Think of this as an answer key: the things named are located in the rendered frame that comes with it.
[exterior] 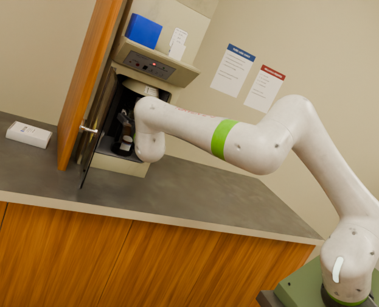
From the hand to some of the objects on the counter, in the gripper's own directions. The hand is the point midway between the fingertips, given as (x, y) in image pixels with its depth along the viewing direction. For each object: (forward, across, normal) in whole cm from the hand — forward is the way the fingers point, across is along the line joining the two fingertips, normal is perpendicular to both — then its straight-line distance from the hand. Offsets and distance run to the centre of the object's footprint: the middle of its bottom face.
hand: (133, 117), depth 141 cm
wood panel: (+9, +25, +26) cm, 37 cm away
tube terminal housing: (+7, +2, +26) cm, 27 cm away
